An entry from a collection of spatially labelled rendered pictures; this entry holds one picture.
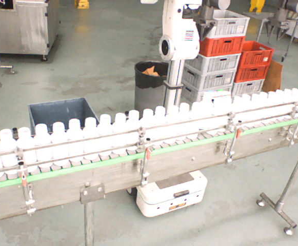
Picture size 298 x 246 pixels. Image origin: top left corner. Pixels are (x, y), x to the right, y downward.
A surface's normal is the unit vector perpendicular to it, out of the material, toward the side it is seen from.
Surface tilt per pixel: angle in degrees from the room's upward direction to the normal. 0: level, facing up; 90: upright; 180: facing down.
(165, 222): 0
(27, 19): 90
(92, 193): 90
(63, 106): 90
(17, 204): 90
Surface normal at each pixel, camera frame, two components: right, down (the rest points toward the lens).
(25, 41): 0.13, 0.55
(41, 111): 0.43, 0.52
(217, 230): 0.10, -0.84
